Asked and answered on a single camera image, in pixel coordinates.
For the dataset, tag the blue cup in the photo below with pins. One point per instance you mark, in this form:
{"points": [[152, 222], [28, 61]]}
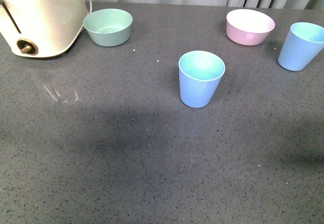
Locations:
{"points": [[303, 42], [200, 73]]}

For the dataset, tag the mint green bowl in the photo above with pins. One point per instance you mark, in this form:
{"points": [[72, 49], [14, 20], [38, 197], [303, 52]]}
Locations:
{"points": [[109, 27]]}

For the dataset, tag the pink bowl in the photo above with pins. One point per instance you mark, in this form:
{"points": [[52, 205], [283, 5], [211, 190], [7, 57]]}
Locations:
{"points": [[248, 27]]}

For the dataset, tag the cream white toaster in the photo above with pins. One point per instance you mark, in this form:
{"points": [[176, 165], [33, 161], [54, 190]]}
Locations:
{"points": [[41, 28]]}

